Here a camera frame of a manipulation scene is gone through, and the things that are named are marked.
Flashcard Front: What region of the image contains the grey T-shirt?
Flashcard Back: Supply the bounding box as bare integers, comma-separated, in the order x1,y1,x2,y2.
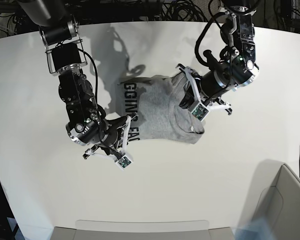
115,72,205,144

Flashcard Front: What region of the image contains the grey box at right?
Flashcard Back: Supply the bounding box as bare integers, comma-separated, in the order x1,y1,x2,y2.
251,164,300,240

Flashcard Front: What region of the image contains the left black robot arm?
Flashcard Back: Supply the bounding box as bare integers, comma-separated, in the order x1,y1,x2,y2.
177,0,261,122

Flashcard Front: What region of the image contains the right gripper body with white bracket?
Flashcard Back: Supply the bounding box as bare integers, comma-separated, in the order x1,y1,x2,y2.
66,116,135,170

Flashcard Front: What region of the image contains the blue cloth at bottom right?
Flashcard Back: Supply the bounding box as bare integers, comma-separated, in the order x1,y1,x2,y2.
234,217,270,240

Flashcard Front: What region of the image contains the left gripper body with white bracket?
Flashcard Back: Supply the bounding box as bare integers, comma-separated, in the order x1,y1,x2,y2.
177,59,260,122

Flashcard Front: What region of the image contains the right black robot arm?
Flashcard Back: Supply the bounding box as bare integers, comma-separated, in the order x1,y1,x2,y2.
18,0,137,170

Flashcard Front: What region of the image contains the grey box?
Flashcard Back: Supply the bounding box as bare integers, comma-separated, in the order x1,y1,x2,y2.
50,220,235,240
251,164,300,240

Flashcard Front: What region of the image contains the grey box at bottom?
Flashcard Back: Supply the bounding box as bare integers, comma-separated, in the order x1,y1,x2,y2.
50,220,235,240

